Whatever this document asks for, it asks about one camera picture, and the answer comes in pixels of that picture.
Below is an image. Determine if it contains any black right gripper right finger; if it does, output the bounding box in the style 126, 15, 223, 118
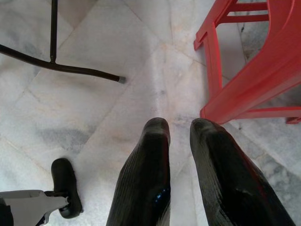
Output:
189, 118, 296, 226

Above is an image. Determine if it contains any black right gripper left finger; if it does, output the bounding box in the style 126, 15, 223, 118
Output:
105, 117, 172, 226

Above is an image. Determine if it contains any black robot right foot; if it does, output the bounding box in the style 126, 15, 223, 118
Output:
51, 158, 83, 219

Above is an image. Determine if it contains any red plastic chair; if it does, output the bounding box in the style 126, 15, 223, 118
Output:
193, 0, 301, 125

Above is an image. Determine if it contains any silver robot right leg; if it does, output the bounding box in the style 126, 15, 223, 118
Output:
0, 189, 71, 226

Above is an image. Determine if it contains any curved dark metal table leg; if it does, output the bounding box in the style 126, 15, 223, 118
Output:
0, 44, 126, 84

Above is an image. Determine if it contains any thin dark metal table strut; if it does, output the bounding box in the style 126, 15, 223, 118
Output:
49, 0, 59, 63

